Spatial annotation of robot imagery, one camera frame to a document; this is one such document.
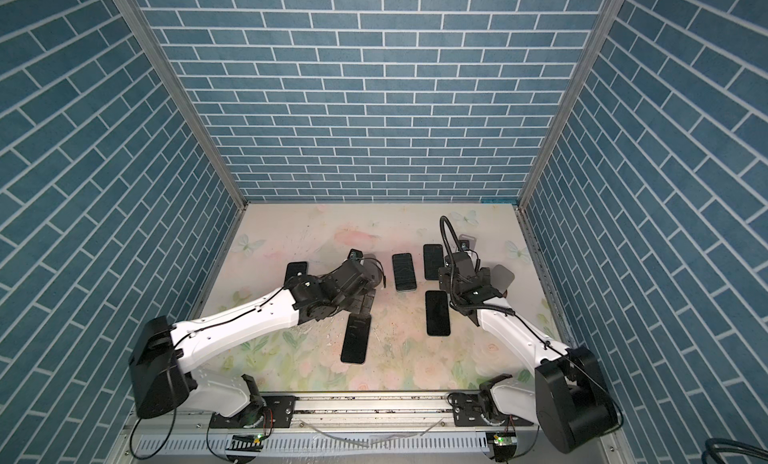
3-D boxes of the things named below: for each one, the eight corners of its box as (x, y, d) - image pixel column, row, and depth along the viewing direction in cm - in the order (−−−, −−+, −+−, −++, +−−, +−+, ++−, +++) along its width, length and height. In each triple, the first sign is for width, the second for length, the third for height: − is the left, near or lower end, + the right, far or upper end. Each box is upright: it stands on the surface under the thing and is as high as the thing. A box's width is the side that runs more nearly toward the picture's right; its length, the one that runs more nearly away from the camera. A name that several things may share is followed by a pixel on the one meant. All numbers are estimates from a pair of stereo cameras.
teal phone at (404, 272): (395, 291, 98) (395, 288, 96) (392, 257, 107) (392, 253, 105) (416, 290, 98) (417, 286, 97) (412, 256, 107) (412, 252, 106)
